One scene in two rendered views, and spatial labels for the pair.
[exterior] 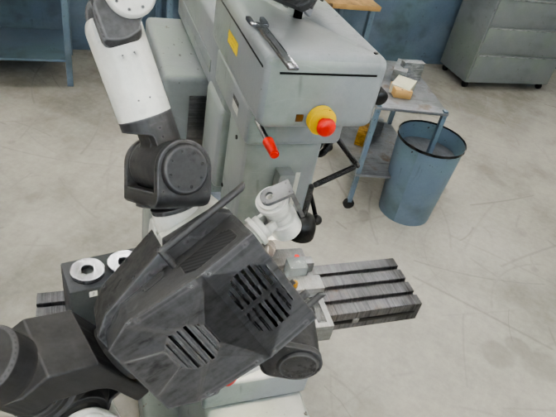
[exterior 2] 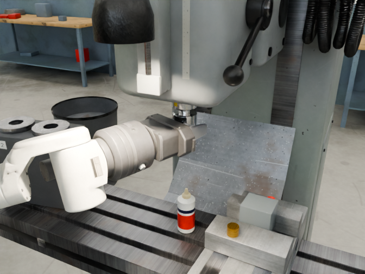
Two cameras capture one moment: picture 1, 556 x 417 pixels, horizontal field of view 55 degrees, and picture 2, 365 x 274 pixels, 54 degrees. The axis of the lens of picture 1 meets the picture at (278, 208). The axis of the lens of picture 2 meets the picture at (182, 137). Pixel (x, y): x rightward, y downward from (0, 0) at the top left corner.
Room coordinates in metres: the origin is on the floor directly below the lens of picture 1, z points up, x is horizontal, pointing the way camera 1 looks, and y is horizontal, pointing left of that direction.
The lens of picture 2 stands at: (0.78, -0.45, 1.51)
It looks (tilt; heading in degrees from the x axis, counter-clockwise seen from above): 24 degrees down; 50
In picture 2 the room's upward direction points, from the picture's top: straight up
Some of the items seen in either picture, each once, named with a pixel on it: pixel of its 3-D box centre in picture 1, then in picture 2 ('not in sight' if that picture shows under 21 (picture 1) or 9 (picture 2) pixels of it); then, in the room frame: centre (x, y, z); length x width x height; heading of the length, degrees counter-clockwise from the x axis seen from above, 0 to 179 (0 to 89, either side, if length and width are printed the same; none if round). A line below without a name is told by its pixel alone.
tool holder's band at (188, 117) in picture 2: not in sight; (184, 114); (1.20, 0.05, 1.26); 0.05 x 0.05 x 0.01
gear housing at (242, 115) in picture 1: (276, 93); not in sight; (1.23, 0.06, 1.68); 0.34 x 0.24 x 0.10; 25
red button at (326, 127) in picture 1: (325, 126); not in sight; (0.96, -0.06, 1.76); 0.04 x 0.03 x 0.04; 115
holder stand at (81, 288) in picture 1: (107, 289); (39, 159); (1.02, 0.43, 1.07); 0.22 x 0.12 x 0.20; 126
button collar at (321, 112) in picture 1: (321, 120); not in sight; (0.99, -0.05, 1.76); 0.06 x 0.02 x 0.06; 115
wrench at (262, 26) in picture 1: (272, 40); not in sight; (1.00, 0.08, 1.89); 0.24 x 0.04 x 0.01; 26
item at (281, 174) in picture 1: (278, 204); (152, 21); (1.09, 0.00, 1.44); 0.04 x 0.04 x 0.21; 25
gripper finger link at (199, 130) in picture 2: not in sight; (195, 133); (1.20, 0.02, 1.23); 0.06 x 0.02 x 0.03; 3
